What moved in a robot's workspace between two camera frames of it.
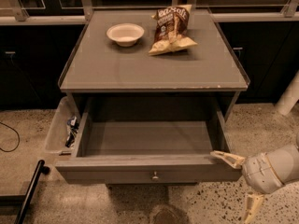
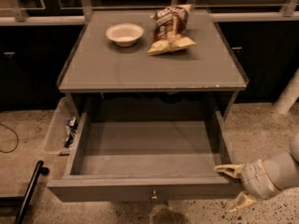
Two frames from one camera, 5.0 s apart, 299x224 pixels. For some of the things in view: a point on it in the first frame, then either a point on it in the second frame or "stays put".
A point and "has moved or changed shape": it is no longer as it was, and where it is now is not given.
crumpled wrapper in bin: [74, 128] stays put
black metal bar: [41, 169] stays put
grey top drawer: [149, 141] has moved or changed shape
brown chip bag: [171, 30] stays put
